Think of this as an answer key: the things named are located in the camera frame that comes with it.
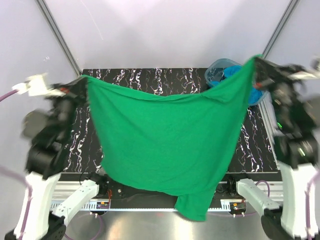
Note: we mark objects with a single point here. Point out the aluminium corner post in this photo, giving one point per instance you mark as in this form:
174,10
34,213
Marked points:
49,18
289,10

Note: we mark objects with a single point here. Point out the clear blue plastic bin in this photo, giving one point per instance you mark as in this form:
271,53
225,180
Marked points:
223,63

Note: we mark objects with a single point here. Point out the white slotted cable duct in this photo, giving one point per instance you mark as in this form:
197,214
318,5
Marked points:
156,205

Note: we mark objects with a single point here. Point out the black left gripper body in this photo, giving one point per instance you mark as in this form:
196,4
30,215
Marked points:
66,103

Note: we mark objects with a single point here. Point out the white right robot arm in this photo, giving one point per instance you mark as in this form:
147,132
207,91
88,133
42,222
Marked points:
296,150

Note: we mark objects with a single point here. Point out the right aluminium corner post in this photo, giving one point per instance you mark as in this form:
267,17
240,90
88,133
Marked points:
289,10

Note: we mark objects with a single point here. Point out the green t shirt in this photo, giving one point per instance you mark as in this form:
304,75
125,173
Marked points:
180,145

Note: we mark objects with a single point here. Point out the left aluminium corner post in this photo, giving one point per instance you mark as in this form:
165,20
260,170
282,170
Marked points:
49,18

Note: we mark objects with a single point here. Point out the aluminium front frame rail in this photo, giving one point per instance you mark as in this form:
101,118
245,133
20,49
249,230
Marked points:
241,223

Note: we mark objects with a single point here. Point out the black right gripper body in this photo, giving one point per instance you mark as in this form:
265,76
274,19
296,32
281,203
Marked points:
279,86

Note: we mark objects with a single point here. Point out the blue t shirt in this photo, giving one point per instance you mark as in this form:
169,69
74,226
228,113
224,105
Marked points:
217,75

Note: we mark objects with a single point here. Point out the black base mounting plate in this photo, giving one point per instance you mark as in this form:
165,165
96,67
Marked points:
125,198

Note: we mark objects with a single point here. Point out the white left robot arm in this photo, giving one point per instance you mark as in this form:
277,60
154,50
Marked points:
49,133

